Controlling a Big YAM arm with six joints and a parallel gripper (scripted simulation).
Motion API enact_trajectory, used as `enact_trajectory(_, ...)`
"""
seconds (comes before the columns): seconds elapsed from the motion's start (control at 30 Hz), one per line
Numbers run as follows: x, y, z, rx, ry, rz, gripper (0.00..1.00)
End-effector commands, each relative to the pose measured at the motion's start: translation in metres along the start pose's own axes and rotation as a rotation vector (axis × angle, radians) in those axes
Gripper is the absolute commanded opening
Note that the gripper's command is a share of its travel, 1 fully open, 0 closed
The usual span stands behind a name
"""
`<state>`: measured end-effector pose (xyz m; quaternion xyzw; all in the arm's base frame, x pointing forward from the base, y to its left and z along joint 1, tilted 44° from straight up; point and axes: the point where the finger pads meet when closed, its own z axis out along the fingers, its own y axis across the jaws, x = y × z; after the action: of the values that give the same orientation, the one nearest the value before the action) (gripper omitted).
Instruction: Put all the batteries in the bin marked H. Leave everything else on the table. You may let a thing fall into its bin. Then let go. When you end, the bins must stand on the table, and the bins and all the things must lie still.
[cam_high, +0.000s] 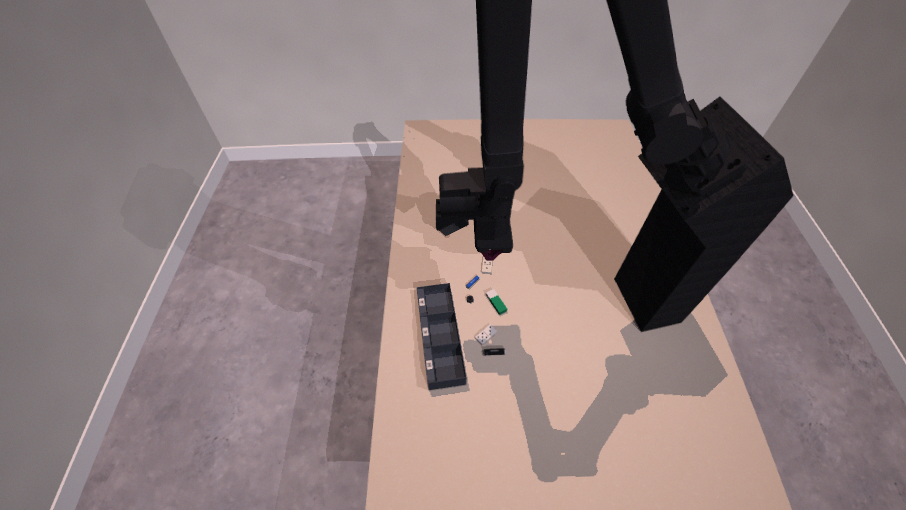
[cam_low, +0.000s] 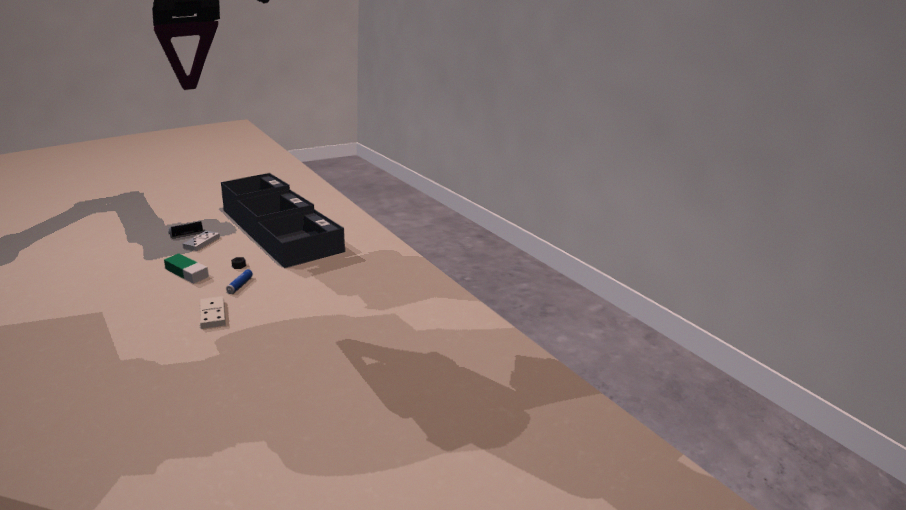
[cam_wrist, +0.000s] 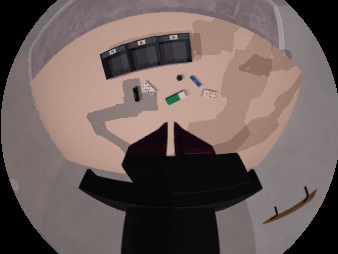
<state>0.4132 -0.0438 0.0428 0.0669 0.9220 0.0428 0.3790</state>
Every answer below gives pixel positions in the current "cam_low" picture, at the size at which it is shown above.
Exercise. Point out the black rack of bins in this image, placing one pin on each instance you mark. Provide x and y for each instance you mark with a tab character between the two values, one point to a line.
291	238

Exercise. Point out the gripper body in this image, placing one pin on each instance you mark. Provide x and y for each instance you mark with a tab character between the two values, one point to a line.
205	10

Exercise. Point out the blue battery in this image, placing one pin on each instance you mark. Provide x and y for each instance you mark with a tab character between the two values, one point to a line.
239	281

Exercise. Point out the white domino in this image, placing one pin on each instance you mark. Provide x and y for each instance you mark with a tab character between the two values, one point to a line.
201	240
212	312

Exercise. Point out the green and white eraser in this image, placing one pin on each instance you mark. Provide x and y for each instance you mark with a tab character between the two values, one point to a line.
186	268

